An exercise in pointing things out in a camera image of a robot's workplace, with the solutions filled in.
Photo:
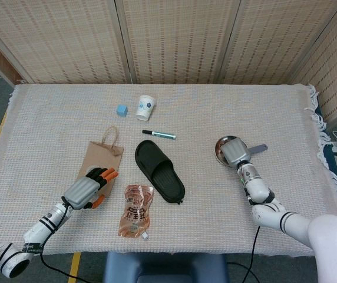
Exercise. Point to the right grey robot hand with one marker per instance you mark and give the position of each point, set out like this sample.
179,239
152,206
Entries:
235,153

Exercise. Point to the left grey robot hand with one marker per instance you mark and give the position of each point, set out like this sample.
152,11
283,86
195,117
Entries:
81,191

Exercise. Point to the grey handled brush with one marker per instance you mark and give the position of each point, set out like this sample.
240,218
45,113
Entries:
259,148

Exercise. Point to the black rubber slipper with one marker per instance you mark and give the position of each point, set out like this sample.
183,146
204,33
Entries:
159,174

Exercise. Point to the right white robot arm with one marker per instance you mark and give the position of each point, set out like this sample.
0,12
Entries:
289,221

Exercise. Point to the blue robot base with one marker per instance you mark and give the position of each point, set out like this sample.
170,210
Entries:
162,268

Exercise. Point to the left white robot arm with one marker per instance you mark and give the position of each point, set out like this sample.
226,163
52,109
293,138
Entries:
36,230

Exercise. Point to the round stainless steel plate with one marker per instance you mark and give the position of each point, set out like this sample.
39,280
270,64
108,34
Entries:
218,154

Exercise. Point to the orange spouted sauce pouch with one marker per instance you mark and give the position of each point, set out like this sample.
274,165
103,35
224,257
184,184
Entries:
134,212

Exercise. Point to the beige woven tablecloth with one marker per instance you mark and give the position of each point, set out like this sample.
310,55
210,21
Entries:
53,132

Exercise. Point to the green white marker pen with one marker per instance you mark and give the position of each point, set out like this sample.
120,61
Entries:
161,134

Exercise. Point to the light blue cube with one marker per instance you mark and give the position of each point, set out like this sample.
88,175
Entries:
122,111

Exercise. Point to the white floral paper cup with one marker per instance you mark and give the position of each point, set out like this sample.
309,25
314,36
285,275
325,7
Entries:
145,107

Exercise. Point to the bamboo folding screen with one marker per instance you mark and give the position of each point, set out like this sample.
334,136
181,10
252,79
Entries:
180,38

